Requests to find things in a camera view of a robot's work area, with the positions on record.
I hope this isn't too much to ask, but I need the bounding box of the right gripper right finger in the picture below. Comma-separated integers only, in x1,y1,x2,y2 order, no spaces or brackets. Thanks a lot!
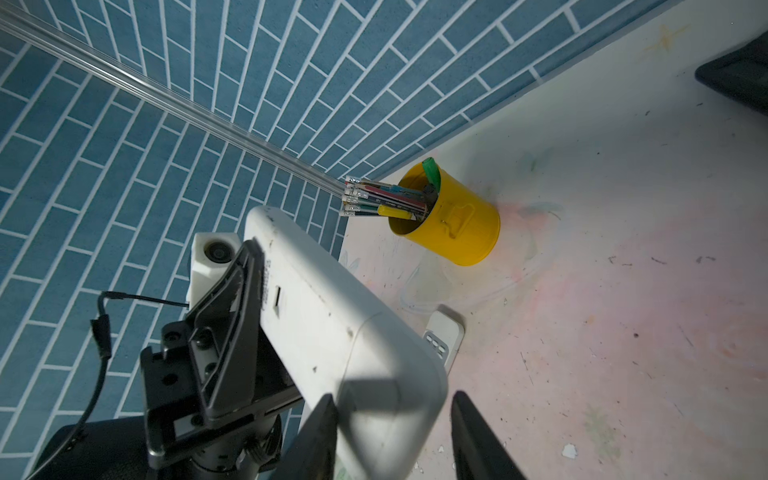
450,391,526,480

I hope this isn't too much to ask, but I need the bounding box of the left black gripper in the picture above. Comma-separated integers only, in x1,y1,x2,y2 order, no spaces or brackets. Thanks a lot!
140,240,301,471

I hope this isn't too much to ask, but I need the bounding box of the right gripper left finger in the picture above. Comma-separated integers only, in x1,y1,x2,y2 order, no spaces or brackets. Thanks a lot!
271,393,338,480

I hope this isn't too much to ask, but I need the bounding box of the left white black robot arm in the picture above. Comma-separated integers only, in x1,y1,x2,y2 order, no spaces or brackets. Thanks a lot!
34,240,301,479

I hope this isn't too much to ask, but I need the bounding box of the bundle of pencils in cup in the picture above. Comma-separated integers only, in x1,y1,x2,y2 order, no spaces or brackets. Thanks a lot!
340,176,437,222

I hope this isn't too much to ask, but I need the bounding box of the yellow metal pen cup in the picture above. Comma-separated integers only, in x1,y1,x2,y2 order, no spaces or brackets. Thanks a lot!
389,163,501,266

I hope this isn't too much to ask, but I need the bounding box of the green marker in cup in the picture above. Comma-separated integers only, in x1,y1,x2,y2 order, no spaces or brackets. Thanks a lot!
421,157,442,194

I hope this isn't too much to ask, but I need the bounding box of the black desk calculator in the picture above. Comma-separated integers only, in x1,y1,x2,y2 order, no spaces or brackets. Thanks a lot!
695,33,768,115

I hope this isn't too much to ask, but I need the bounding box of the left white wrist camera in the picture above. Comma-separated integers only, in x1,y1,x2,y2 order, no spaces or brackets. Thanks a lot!
186,232,242,308

